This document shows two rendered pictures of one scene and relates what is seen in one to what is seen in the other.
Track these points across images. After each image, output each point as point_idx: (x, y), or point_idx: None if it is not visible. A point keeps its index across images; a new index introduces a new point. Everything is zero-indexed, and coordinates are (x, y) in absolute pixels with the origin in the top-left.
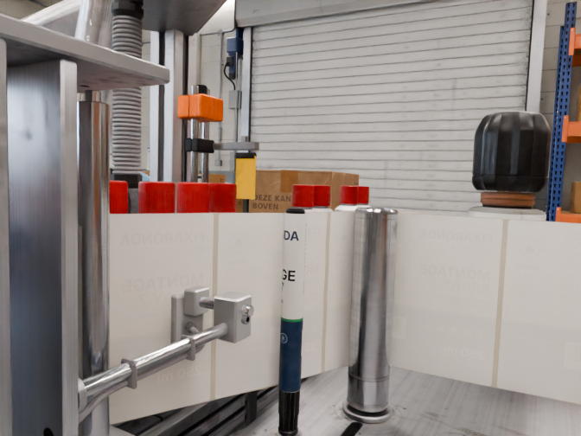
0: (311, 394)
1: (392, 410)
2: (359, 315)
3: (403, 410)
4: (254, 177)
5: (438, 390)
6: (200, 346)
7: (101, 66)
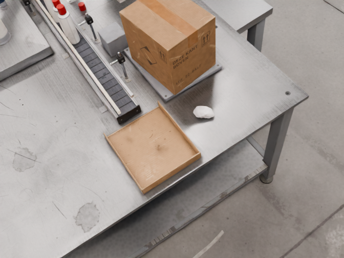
0: (15, 2)
1: (1, 9)
2: None
3: (0, 11)
4: None
5: (1, 19)
6: None
7: None
